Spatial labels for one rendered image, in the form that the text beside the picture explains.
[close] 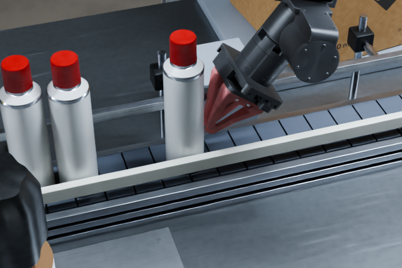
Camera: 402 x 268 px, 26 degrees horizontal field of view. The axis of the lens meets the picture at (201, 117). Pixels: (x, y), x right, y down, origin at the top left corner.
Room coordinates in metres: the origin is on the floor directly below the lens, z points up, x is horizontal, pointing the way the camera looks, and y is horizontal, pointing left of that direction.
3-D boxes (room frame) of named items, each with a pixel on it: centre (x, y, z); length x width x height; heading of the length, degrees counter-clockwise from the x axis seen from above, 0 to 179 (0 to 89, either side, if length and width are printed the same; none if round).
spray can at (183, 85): (0.87, 0.02, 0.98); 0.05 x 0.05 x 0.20
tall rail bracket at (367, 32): (1.03, -0.24, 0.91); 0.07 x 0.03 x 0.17; 17
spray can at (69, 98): (0.82, 0.16, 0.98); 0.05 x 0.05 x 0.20
